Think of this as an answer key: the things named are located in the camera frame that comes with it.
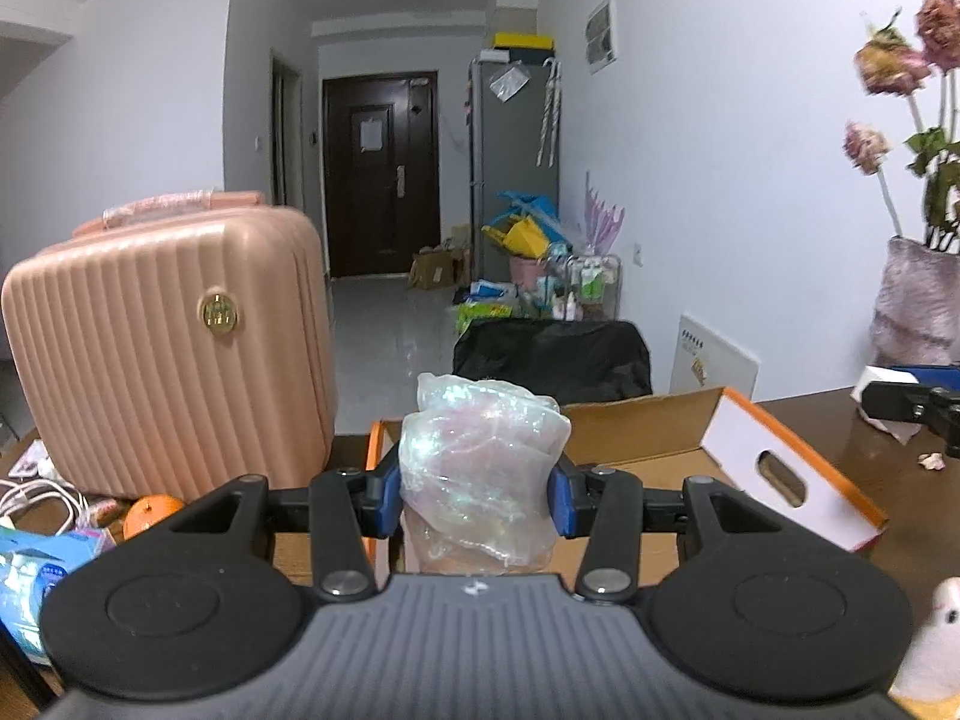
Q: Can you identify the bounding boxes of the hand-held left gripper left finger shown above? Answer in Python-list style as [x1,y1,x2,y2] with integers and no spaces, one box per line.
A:
[169,457,403,605]

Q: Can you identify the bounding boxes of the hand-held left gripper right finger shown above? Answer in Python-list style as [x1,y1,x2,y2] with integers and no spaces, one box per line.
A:
[547,461,788,605]

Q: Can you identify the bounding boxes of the white paper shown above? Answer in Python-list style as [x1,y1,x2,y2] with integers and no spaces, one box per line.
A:
[851,365,923,443]

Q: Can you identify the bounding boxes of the iridescent clear plastic bag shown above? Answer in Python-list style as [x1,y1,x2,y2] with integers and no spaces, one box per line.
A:
[397,371,572,576]

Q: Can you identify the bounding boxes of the orange-edged cardboard box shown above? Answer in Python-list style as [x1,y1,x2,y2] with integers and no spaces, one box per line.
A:
[367,386,890,578]

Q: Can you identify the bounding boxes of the white yellow plush toy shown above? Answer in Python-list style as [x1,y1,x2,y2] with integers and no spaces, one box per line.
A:
[889,577,960,702]

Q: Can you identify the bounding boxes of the blue tissue pack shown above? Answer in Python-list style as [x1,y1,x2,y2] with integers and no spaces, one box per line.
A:
[0,525,117,665]

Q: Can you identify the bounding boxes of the grey textured vase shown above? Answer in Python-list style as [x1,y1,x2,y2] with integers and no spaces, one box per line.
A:
[870,236,960,368]

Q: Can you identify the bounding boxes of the white flat board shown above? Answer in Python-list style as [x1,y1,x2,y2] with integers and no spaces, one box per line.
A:
[670,313,760,400]

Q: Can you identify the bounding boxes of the green white floor packets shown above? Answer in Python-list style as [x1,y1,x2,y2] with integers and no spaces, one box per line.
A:
[457,281,526,331]

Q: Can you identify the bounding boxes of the metal cart with bottles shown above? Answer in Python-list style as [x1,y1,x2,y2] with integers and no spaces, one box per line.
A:
[536,251,623,322]

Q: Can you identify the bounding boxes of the brown cardboard carton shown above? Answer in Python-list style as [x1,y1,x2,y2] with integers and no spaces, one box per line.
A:
[409,247,466,292]

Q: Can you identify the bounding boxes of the orange fruit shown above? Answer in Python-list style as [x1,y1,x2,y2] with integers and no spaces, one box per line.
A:
[122,493,187,541]

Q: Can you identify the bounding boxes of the pink ribbed suitcase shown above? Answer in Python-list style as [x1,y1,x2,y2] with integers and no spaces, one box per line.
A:
[0,191,338,503]

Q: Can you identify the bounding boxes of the lilac feathery decoration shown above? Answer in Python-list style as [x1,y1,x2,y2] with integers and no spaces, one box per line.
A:
[581,172,626,256]

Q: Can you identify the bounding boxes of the dark brown door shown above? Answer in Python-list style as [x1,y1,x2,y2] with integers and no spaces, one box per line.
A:
[322,71,440,278]

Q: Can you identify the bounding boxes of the blue plastic stool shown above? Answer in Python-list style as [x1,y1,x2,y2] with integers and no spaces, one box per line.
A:
[499,191,560,230]

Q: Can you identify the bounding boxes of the dried pink rose bouquet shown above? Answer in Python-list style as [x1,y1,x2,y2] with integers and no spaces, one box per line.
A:
[844,0,960,252]

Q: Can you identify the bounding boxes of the grey refrigerator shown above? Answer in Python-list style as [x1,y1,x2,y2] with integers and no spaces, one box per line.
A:
[469,56,562,286]

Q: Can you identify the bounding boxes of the white leaflet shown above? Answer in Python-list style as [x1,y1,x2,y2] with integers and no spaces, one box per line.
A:
[7,441,52,478]

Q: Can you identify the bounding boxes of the side room door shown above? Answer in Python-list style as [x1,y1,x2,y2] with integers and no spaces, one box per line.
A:
[270,52,305,207]

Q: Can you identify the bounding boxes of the white folded umbrella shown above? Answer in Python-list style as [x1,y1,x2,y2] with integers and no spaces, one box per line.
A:
[536,56,562,166]

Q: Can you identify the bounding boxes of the clear plastic pouch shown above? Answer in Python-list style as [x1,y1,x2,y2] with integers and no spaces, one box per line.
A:
[491,64,530,102]

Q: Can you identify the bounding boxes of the yellow black box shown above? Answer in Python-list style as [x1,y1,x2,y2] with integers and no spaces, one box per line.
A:
[491,31,557,65]

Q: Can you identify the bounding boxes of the white cable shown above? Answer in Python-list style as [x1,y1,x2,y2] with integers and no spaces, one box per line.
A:
[0,476,95,537]

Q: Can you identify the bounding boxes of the white wall panel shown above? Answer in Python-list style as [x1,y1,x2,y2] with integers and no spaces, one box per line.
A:
[583,0,620,76]

